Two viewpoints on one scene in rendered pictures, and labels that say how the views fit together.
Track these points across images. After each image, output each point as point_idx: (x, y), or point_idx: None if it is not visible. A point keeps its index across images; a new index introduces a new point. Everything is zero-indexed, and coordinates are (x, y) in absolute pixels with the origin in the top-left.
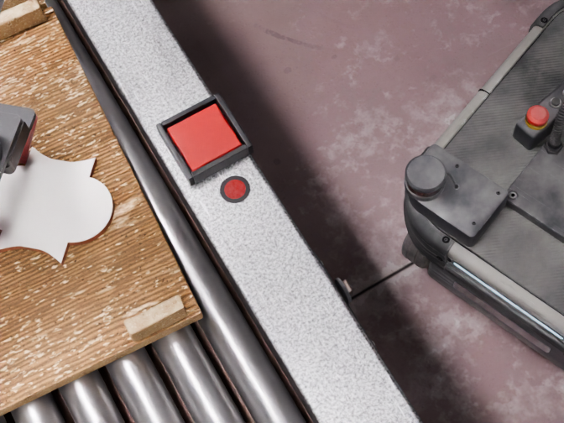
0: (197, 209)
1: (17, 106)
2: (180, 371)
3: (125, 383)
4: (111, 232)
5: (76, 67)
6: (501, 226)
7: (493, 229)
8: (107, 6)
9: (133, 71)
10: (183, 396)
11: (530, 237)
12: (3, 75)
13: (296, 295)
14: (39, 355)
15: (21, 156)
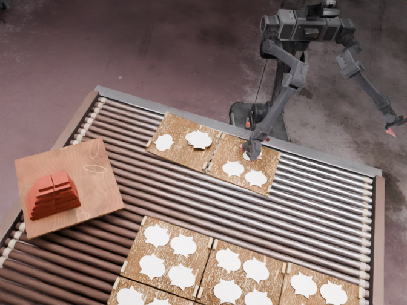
0: (266, 144)
1: (245, 141)
2: (284, 161)
3: (280, 166)
4: (262, 152)
5: (235, 137)
6: None
7: None
8: (228, 129)
9: (240, 134)
10: (286, 164)
11: None
12: (228, 144)
13: (286, 145)
14: (271, 169)
15: (244, 150)
